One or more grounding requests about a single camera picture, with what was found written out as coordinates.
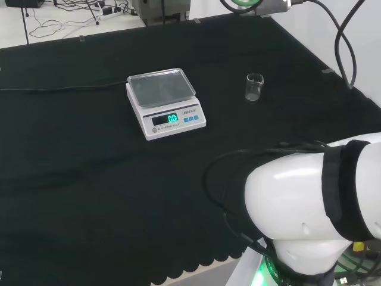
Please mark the white power strip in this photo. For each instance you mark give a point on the white power strip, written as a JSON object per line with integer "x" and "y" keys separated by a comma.
{"x": 110, "y": 15}

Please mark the black tripod leg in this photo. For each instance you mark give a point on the black tripod leg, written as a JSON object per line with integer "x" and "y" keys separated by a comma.
{"x": 93, "y": 13}

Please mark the grey metal box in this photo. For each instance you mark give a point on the grey metal box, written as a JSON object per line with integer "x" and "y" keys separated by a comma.
{"x": 160, "y": 12}

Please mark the black pole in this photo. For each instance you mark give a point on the black pole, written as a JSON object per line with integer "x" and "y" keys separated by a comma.
{"x": 25, "y": 21}

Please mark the yellow stop button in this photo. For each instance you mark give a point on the yellow stop button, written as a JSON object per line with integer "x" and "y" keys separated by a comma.
{"x": 358, "y": 246}

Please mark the white electronic balance steel pan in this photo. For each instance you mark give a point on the white electronic balance steel pan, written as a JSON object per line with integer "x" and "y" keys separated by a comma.
{"x": 166, "y": 107}

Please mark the black table cloth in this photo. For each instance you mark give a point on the black table cloth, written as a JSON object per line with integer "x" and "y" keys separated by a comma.
{"x": 89, "y": 184}

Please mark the small clear glass beaker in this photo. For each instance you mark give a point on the small clear glass beaker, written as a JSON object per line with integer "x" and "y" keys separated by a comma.
{"x": 254, "y": 88}

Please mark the black box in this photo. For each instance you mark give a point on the black box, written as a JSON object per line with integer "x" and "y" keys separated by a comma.
{"x": 23, "y": 3}

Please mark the silver usb plug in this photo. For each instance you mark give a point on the silver usb plug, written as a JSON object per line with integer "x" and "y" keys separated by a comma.
{"x": 343, "y": 280}

